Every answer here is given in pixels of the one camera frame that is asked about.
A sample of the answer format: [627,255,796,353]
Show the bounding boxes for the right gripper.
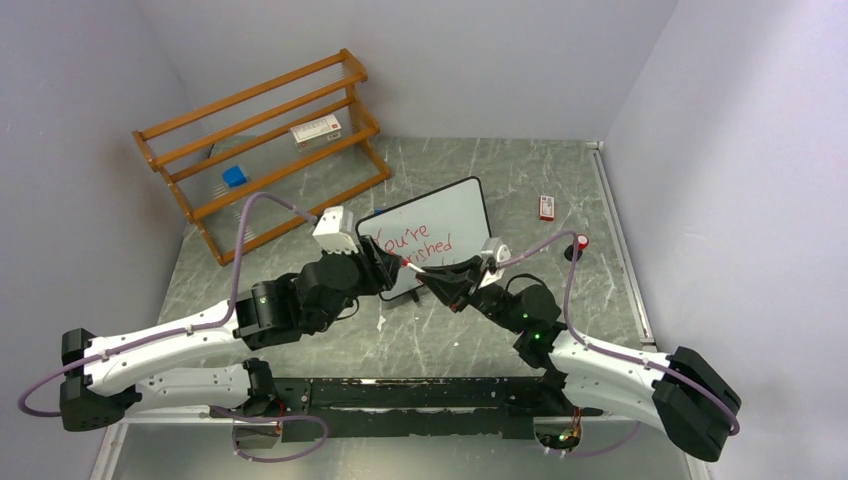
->
[418,255,526,334]

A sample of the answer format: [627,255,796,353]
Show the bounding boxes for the red and white marker pen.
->
[400,258,425,274]

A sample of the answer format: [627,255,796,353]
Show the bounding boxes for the small whiteboard with black frame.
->
[354,176,492,267]

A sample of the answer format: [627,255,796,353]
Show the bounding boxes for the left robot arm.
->
[59,237,404,432]

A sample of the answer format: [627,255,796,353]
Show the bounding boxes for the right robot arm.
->
[415,256,742,462]

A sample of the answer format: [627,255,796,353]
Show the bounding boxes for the small red white box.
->
[538,195,556,222]

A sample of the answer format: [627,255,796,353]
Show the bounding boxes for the red black stamp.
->
[563,234,590,262]

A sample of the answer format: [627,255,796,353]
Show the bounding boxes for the white red box on shelf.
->
[290,114,342,151]

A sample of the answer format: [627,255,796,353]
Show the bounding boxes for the wooden tiered shelf rack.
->
[132,49,392,266]

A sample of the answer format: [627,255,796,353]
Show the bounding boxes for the blue eraser on shelf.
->
[221,165,249,188]

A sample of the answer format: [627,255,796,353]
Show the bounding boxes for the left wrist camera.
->
[312,206,360,254]

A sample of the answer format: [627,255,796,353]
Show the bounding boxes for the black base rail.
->
[275,377,577,442]

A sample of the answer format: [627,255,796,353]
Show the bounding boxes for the purple cable at base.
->
[231,413,330,464]

